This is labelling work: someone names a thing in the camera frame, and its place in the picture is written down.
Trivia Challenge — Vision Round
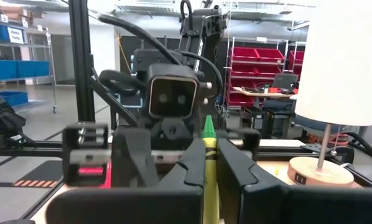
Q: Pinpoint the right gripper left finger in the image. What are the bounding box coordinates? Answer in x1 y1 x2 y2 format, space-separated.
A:
45 138 206 224

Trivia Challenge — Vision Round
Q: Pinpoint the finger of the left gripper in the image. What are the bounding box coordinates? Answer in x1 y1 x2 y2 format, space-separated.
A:
111 126 159 189

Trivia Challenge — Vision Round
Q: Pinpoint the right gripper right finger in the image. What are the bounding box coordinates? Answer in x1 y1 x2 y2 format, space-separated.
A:
216 138 372 224

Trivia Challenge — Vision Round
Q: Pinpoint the green crayon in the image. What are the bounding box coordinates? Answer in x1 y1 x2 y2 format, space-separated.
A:
201 114 220 224

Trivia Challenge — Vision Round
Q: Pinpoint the red plastic basket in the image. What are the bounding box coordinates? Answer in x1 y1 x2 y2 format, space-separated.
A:
78 166 113 190

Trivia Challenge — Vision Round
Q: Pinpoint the red storage bin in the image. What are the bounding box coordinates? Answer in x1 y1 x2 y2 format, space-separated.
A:
230 63 258 78
231 47 261 62
287 50 305 65
256 65 282 78
256 48 286 64
228 93 255 108
228 79 261 93

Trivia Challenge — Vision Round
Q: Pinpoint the grey office chair blue seat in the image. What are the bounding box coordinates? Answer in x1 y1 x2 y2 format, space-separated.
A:
294 114 366 146

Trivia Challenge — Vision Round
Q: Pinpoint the black orange-striped floor plate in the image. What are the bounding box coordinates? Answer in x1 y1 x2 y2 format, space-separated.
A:
13 160 64 189

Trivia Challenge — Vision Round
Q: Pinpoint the cluttered wooden desk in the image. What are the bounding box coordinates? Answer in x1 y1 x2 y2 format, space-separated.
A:
232 86 299 100

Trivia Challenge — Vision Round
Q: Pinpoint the metal shelf rack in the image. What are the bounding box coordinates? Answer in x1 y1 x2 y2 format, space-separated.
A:
0 12 58 114

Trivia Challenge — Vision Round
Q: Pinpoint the black laptop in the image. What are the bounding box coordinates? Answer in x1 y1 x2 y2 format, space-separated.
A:
272 73 299 91

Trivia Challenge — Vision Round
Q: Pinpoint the black bulky device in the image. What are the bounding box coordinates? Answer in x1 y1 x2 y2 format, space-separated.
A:
0 84 34 149

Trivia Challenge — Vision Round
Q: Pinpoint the white shade wooden base lamp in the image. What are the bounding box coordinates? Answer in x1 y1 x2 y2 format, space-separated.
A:
287 0 372 189

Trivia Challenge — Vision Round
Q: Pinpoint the white label sign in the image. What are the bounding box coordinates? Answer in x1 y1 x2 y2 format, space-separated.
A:
7 27 25 44

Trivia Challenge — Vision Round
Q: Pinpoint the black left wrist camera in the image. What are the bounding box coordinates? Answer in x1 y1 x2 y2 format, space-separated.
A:
147 63 213 121

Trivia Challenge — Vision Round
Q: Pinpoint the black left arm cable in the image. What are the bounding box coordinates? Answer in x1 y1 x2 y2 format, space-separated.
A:
97 0 224 100

